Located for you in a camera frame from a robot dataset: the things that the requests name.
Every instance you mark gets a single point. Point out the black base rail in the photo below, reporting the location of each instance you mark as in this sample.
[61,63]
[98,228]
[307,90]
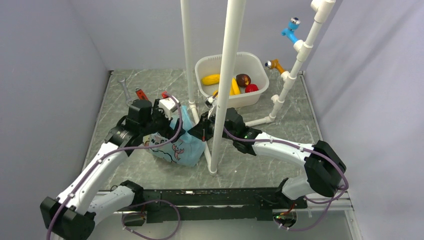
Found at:
[163,205]

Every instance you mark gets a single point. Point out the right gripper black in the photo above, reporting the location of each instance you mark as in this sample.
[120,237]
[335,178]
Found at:
[201,129]

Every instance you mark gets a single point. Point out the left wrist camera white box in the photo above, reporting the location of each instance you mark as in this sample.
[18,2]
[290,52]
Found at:
[169,106]

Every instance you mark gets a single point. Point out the light blue plastic bag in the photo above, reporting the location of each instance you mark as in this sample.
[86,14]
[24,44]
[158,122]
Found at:
[186,151]

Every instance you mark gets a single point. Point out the silver open-end wrench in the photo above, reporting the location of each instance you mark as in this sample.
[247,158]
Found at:
[128,98]

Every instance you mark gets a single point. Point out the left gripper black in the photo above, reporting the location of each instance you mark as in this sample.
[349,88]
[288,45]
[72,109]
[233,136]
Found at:
[174,134]

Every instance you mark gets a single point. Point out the yellow fake banana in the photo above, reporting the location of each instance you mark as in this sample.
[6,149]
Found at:
[234,89]

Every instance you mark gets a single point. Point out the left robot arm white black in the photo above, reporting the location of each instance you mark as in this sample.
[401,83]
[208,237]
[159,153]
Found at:
[74,213]

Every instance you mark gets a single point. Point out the red handled adjustable wrench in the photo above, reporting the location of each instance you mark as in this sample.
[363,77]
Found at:
[140,94]

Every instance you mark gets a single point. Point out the white PVC pipe frame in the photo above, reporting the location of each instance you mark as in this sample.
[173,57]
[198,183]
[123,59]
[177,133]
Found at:
[233,24]

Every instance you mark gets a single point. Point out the dark brown fake fruit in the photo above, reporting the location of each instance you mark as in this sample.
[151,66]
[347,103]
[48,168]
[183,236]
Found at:
[243,80]

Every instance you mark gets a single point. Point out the blue toy faucet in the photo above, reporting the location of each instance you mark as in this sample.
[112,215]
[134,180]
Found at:
[292,26]

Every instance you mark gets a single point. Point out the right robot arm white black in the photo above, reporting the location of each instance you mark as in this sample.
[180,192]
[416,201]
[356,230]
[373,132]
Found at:
[323,172]

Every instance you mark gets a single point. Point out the orange toy faucet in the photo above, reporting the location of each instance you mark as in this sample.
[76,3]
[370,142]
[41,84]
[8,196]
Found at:
[274,65]

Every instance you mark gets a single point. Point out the red fake apple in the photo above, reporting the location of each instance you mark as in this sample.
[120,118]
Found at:
[251,88]

